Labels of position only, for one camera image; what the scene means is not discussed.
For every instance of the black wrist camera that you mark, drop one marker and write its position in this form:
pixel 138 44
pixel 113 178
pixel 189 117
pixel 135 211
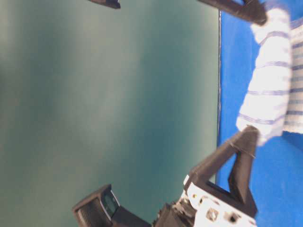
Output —
pixel 102 209

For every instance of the white blue-striped towel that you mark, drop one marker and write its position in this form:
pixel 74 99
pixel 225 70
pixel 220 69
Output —
pixel 274 100

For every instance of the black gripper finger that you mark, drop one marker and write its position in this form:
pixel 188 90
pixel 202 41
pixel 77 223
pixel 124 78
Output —
pixel 251 10

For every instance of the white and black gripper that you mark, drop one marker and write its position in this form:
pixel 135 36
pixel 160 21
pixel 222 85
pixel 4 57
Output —
pixel 199 208

